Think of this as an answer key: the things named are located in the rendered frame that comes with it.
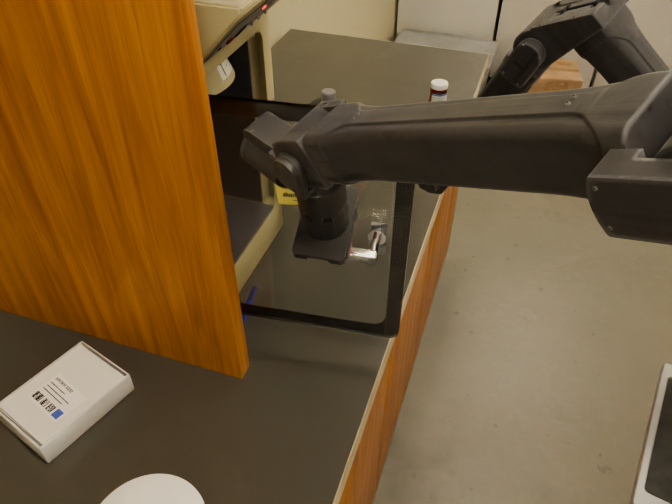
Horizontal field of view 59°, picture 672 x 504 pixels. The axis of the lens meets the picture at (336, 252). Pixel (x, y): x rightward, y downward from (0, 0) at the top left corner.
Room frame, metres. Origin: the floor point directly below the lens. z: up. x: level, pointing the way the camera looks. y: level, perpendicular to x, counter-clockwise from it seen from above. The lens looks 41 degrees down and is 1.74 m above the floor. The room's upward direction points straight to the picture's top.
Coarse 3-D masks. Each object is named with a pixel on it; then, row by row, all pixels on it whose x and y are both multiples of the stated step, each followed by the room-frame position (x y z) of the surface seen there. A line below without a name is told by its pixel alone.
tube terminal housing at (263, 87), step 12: (264, 24) 0.98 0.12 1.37; (240, 36) 0.90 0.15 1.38; (252, 36) 1.00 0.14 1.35; (264, 36) 0.98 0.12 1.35; (228, 48) 0.86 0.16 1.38; (252, 48) 0.99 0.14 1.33; (264, 48) 0.98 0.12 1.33; (216, 60) 0.82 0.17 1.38; (252, 60) 0.99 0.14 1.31; (264, 60) 0.97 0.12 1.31; (252, 72) 0.99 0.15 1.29; (264, 72) 0.97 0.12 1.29; (264, 84) 1.01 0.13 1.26; (264, 96) 1.01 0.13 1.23
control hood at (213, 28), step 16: (208, 0) 0.68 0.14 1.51; (224, 0) 0.68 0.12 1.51; (240, 0) 0.68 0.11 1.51; (256, 0) 0.70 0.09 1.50; (208, 16) 0.67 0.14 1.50; (224, 16) 0.67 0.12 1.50; (240, 16) 0.67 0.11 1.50; (208, 32) 0.68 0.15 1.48; (224, 32) 0.67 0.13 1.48; (208, 48) 0.68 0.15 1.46
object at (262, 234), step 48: (240, 144) 0.68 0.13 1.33; (240, 192) 0.68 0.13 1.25; (384, 192) 0.64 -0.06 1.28; (240, 240) 0.69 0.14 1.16; (288, 240) 0.67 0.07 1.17; (240, 288) 0.69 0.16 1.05; (288, 288) 0.67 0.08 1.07; (336, 288) 0.66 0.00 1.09; (384, 288) 0.64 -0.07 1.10; (384, 336) 0.64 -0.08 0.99
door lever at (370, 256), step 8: (376, 232) 0.64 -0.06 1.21; (368, 240) 0.64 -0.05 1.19; (376, 240) 0.63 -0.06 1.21; (384, 240) 0.64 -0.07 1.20; (352, 248) 0.61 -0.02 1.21; (360, 248) 0.61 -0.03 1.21; (376, 248) 0.61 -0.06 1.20; (352, 256) 0.60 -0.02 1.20; (360, 256) 0.60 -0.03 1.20; (368, 256) 0.60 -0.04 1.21; (376, 256) 0.60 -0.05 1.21; (368, 264) 0.59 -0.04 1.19
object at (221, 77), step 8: (224, 64) 0.89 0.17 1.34; (216, 72) 0.86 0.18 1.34; (224, 72) 0.88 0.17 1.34; (232, 72) 0.91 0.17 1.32; (208, 80) 0.85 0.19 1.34; (216, 80) 0.86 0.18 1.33; (224, 80) 0.87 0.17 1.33; (232, 80) 0.89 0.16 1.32; (208, 88) 0.84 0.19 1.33; (216, 88) 0.85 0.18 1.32; (224, 88) 0.86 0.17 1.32
